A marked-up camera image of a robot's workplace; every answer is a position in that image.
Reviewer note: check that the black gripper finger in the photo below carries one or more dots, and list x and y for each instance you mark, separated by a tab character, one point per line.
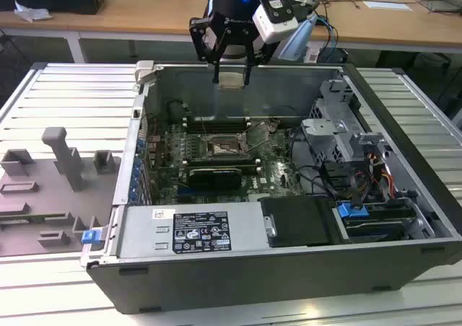
204	37
258	53

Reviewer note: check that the silver CPU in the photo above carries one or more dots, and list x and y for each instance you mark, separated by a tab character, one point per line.
232	80

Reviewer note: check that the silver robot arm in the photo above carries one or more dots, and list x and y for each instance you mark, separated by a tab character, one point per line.
299	39

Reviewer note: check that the black RAM slot row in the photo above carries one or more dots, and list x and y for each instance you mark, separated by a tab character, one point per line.
223	163
216	124

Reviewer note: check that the CPU socket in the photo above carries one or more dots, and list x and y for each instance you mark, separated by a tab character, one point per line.
222	148

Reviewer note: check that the small white box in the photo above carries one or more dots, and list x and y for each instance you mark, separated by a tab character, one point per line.
312	55

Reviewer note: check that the wooden desk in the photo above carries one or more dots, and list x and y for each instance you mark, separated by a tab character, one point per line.
144	16

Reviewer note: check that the black round component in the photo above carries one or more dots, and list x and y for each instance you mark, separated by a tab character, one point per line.
176	110

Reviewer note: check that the grey metal drive cage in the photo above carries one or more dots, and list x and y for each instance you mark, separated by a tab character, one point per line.
325	131

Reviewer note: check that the green motherboard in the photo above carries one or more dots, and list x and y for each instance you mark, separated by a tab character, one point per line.
274	174

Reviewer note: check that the black graphics card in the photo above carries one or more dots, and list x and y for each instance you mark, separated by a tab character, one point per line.
216	178

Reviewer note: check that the white paper sheet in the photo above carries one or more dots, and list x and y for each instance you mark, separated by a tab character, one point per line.
388	5

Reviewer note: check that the blue card retainer clips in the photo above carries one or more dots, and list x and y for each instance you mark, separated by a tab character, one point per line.
136	171

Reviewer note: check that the black plastic shroud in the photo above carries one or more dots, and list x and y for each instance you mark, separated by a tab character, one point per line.
299	221

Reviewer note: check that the crumpled white paper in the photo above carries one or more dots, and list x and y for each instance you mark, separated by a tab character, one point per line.
32	12

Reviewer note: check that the hard disk in blue carrier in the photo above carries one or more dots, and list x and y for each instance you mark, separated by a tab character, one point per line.
352	210

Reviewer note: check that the clear glass tray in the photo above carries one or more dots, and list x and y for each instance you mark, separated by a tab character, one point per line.
440	5

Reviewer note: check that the silver power supply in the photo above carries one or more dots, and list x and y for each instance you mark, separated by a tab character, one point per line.
144	232

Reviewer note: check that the grey parts rack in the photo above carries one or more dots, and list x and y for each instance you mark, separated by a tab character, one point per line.
43	196

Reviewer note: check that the black open PC case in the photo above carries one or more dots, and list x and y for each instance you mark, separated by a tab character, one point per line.
252	282

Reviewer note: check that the blue case latch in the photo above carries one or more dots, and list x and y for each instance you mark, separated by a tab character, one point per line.
90	237

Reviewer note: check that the green RAM stick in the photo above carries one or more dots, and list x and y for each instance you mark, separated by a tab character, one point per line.
32	218

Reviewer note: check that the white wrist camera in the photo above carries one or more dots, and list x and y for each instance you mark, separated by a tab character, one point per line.
276	26

